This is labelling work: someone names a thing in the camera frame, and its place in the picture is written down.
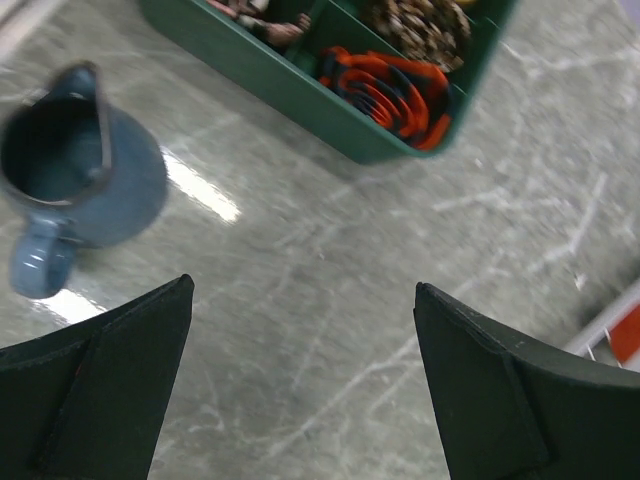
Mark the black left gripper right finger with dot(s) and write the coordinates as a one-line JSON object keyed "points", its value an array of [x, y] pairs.
{"points": [[509, 406]]}

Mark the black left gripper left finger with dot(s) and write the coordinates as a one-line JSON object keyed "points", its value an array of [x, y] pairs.
{"points": [[88, 401]]}

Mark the orange ceramic mug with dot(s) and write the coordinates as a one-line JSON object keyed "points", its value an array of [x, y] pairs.
{"points": [[625, 339]]}

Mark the green divided organizer tray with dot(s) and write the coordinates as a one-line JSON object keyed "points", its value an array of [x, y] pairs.
{"points": [[286, 78]]}

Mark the white wire dish rack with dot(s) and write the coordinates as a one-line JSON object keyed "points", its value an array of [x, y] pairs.
{"points": [[593, 341]]}

